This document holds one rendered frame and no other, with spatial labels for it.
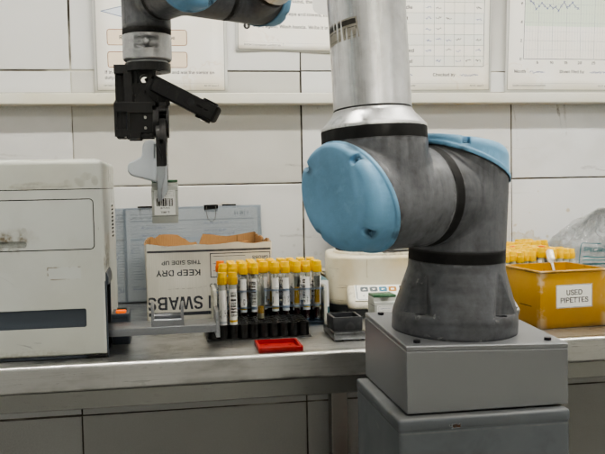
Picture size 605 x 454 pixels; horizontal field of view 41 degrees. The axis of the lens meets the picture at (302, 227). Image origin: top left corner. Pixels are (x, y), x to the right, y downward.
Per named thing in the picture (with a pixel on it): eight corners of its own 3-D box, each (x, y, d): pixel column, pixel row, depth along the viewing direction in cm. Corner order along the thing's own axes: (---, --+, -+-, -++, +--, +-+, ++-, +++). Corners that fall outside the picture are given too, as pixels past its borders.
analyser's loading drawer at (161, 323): (85, 343, 124) (83, 310, 123) (88, 336, 130) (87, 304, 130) (220, 337, 127) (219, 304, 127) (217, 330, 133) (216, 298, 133)
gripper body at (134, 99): (119, 143, 130) (116, 68, 129) (173, 143, 131) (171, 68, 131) (114, 140, 122) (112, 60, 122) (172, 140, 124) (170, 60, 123)
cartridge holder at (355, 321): (334, 341, 132) (334, 319, 132) (323, 331, 141) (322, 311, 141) (366, 340, 133) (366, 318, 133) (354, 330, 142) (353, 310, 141)
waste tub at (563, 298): (539, 330, 138) (539, 271, 138) (501, 318, 151) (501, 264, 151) (609, 325, 142) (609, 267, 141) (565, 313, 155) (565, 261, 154)
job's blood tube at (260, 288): (257, 332, 139) (256, 274, 139) (257, 331, 141) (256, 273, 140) (266, 331, 140) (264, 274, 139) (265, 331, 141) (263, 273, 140)
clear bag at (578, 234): (567, 295, 180) (567, 210, 179) (518, 286, 196) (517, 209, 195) (654, 286, 190) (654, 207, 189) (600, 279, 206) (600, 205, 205)
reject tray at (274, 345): (258, 353, 124) (258, 348, 124) (254, 344, 131) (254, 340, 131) (302, 350, 125) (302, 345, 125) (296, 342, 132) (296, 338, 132)
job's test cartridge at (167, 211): (152, 223, 125) (150, 182, 125) (153, 222, 130) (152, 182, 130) (178, 222, 126) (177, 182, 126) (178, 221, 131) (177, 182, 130)
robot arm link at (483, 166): (528, 249, 98) (533, 135, 96) (456, 257, 89) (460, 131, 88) (449, 240, 107) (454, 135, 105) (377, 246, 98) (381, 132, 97)
